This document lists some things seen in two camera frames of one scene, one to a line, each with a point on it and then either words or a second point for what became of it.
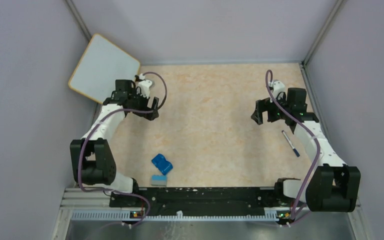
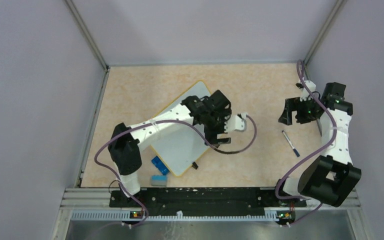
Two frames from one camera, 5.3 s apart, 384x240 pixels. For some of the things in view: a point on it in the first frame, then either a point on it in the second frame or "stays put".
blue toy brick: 164,165 stays put
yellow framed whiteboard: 102,63 to 180,150
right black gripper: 262,106 to 293,104
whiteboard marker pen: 294,149 stays put
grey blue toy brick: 159,180 stays put
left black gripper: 150,116 to 213,136
